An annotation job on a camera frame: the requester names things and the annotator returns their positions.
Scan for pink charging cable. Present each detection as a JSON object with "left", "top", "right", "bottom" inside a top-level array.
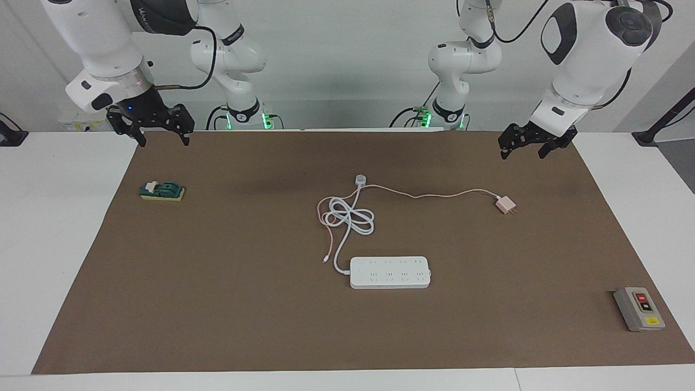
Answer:
[{"left": 317, "top": 185, "right": 501, "bottom": 264}]

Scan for white power strip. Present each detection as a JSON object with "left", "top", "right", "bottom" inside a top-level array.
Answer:
[{"left": 350, "top": 256, "right": 432, "bottom": 289}]

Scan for white box yellow labels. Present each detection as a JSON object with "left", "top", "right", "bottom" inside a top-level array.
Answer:
[{"left": 59, "top": 111, "right": 116, "bottom": 132}]

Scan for black desk clamp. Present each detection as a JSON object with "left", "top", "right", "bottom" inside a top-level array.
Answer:
[{"left": 0, "top": 112, "right": 29, "bottom": 147}]

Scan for brown table mat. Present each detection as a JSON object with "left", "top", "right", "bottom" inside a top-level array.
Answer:
[{"left": 31, "top": 130, "right": 695, "bottom": 375}]

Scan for grey button control box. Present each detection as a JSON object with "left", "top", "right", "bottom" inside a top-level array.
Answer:
[{"left": 614, "top": 286, "right": 666, "bottom": 332}]

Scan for green knife switch yellow base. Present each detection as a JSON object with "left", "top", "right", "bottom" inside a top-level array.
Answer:
[{"left": 139, "top": 181, "right": 186, "bottom": 202}]

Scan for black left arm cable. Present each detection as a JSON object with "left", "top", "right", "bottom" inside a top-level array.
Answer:
[{"left": 485, "top": 0, "right": 550, "bottom": 44}]

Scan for white power cord with plug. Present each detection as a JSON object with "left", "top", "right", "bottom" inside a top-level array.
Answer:
[{"left": 328, "top": 174, "right": 376, "bottom": 275}]

